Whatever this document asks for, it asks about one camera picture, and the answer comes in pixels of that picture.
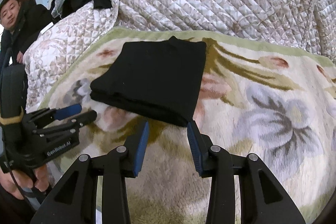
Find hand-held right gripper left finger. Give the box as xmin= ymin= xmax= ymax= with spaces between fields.
xmin=30 ymin=120 xmax=150 ymax=224

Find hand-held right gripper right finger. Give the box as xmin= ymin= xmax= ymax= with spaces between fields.
xmin=186 ymin=120 xmax=306 ymax=224

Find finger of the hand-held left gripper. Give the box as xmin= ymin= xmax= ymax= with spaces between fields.
xmin=35 ymin=110 xmax=98 ymax=136
xmin=31 ymin=104 xmax=83 ymax=128

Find black pants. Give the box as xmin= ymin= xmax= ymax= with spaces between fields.
xmin=90 ymin=35 xmax=207 ymax=127

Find person's left hand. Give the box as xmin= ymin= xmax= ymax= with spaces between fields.
xmin=0 ymin=161 xmax=51 ymax=200

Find floral fleece blanket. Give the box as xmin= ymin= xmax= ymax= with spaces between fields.
xmin=39 ymin=27 xmax=336 ymax=224

